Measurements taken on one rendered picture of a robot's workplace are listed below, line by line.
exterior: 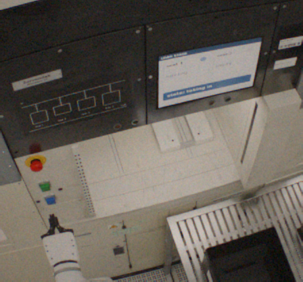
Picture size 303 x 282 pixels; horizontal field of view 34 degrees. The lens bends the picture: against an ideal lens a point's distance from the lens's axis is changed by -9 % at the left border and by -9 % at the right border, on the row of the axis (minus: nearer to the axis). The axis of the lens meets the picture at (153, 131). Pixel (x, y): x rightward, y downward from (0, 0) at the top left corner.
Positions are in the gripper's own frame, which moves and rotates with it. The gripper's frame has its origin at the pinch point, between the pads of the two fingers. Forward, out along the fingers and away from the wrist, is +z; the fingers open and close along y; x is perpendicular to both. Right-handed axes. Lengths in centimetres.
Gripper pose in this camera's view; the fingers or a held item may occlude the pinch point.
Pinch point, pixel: (53, 221)
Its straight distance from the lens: 158.6
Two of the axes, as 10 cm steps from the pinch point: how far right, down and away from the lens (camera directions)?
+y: 9.6, -2.4, 1.5
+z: -2.9, -8.0, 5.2
